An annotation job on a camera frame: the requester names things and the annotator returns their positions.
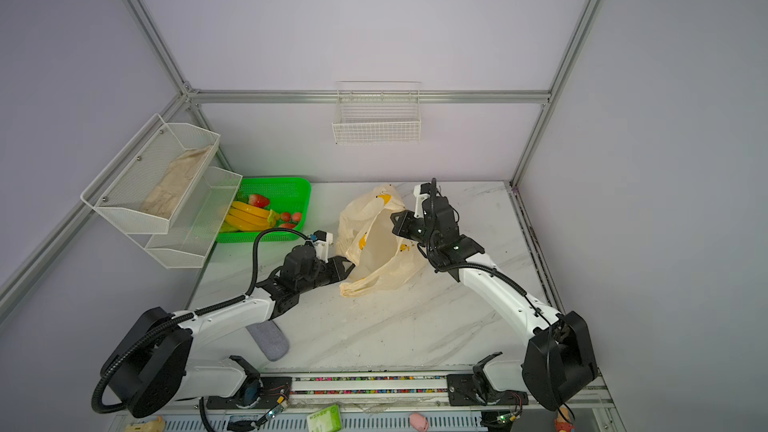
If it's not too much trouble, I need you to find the green plastic basket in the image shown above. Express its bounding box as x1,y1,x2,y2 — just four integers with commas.
216,177,312,243

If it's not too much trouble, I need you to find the cream banana print plastic bag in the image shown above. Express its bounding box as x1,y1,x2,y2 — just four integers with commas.
335,184,427,298

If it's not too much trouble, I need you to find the wrist white camera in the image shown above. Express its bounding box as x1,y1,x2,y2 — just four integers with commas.
310,230,334,262
413,183,431,219

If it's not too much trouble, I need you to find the white mesh wall shelf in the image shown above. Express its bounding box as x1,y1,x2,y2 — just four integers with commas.
131,166,242,269
80,114,220,235

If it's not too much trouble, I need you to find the beige toy at front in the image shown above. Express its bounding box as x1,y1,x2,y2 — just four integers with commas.
123,416,167,432

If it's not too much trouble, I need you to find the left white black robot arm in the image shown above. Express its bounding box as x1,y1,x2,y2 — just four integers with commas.
91,242,354,418

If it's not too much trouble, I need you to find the lower white mesh wall shelf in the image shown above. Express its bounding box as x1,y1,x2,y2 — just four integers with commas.
131,166,242,269

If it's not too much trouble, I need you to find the green small box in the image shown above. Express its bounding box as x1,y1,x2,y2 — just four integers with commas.
306,404,343,432

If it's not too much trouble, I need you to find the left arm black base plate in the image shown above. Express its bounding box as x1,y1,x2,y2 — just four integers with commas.
206,376,293,410

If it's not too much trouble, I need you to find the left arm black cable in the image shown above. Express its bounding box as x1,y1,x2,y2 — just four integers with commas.
91,226,310,432

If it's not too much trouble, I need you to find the pink small toy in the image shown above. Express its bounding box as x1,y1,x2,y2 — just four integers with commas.
408,413,429,432

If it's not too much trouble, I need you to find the grey oval sponge pad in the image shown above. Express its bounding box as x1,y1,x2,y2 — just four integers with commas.
246,321,290,362

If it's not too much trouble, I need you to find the upper white mesh wall shelf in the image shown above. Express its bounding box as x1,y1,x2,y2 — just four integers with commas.
80,114,220,235

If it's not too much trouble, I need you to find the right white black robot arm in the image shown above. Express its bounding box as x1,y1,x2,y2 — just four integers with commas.
391,182,598,411

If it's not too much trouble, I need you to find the yellow fake banana bunch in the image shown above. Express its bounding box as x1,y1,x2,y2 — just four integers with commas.
224,201,280,232

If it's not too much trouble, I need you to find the beige cloth in shelf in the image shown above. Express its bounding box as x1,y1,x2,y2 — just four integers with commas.
140,146,211,219

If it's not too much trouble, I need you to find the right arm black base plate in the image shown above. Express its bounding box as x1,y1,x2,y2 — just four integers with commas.
446,374,529,406

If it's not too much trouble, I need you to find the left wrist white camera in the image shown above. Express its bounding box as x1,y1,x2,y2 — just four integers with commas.
310,230,334,262

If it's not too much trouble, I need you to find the aluminium front rail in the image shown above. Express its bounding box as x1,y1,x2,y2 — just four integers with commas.
109,371,625,431

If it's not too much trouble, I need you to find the red yellow figurine toy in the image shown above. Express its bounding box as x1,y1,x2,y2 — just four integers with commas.
554,405,575,432

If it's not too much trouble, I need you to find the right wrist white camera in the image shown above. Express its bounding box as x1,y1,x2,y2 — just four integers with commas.
413,183,431,219

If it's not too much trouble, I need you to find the white wire wall basket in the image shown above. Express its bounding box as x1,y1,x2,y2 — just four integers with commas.
332,81,422,146

